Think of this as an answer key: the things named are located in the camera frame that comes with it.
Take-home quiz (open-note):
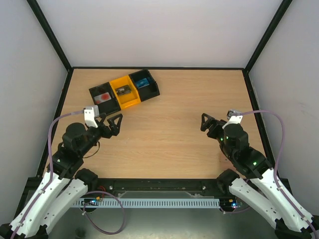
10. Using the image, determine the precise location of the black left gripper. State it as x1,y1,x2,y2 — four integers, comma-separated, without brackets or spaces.
79,113,123,156

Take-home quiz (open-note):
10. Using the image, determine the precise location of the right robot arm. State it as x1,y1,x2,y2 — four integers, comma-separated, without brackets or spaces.
200,111,319,239

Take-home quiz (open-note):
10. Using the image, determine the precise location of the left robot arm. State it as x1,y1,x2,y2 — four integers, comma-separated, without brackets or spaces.
0,110,123,239

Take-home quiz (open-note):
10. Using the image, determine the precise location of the red white card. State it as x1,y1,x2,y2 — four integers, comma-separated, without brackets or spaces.
94,92,112,105

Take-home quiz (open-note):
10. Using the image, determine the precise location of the dark brown card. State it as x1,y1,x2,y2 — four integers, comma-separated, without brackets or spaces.
115,85,131,96

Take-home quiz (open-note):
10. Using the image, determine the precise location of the blue card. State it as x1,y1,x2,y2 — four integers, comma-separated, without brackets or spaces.
136,78,150,89

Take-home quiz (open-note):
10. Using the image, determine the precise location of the yellow bin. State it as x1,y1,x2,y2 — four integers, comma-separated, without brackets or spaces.
109,75,141,110

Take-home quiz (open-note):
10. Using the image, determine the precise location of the black bin right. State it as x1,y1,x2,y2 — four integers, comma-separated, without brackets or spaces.
129,69,160,102

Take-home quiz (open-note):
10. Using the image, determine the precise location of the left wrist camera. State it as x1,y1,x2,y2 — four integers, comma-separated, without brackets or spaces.
84,105,99,128

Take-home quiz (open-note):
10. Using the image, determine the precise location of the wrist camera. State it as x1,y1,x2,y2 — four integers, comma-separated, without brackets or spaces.
84,105,99,128
226,109,243,125

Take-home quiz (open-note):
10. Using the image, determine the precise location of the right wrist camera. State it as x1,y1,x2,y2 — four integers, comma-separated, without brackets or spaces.
226,109,243,125

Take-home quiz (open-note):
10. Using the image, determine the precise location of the black aluminium frame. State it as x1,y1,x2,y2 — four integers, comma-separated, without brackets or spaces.
0,0,319,239

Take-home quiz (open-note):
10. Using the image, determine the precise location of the slotted cable duct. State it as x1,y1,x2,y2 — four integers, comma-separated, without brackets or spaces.
71,198,220,209

